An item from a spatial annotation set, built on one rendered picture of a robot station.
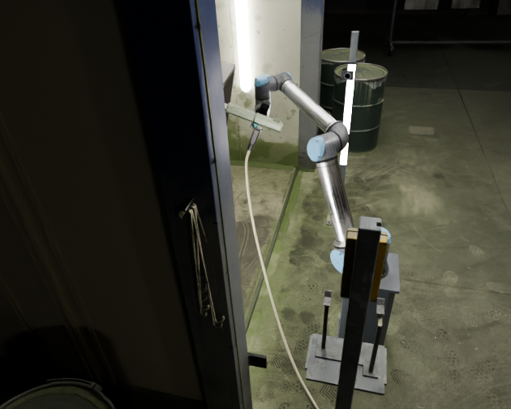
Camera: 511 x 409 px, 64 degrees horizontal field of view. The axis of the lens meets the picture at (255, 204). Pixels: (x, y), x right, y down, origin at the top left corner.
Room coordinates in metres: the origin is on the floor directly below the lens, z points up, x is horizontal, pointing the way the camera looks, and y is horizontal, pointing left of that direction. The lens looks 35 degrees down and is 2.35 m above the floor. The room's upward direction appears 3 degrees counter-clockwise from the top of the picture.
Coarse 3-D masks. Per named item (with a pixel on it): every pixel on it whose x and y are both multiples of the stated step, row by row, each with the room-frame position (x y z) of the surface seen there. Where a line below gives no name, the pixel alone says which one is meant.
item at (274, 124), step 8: (232, 104) 2.04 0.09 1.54; (232, 112) 2.02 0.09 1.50; (240, 112) 2.01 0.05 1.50; (248, 112) 2.01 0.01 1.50; (248, 120) 2.00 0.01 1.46; (256, 120) 1.99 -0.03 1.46; (264, 120) 1.99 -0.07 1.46; (272, 120) 2.00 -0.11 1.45; (256, 128) 2.00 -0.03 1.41; (272, 128) 1.98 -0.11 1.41; (280, 128) 1.97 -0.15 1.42; (256, 136) 2.00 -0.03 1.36; (248, 144) 2.02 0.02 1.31
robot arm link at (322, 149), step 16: (320, 144) 1.79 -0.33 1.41; (336, 144) 1.82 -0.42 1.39; (320, 160) 1.78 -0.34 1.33; (336, 160) 1.79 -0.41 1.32; (320, 176) 1.77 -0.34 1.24; (336, 176) 1.74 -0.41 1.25; (336, 192) 1.70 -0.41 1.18; (336, 208) 1.67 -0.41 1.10; (336, 224) 1.65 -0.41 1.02; (352, 224) 1.65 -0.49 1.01; (336, 240) 1.64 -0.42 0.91; (336, 256) 1.58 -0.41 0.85
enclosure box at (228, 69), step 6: (222, 66) 2.34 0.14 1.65; (228, 66) 2.35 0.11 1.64; (234, 66) 2.38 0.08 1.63; (222, 72) 2.24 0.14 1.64; (228, 72) 2.25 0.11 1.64; (222, 78) 2.15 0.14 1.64; (228, 78) 2.21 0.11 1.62; (228, 84) 2.41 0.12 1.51; (228, 90) 2.41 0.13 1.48; (228, 96) 2.41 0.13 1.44; (228, 102) 2.41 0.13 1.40; (228, 114) 2.39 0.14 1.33; (228, 120) 2.42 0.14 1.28
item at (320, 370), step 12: (312, 348) 1.08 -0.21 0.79; (312, 360) 1.02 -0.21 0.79; (324, 360) 1.02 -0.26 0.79; (312, 372) 0.97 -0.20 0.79; (324, 372) 0.96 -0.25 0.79; (336, 372) 0.96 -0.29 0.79; (360, 372) 0.96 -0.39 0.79; (336, 384) 0.91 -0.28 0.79; (360, 384) 0.91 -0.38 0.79; (372, 384) 0.90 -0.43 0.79
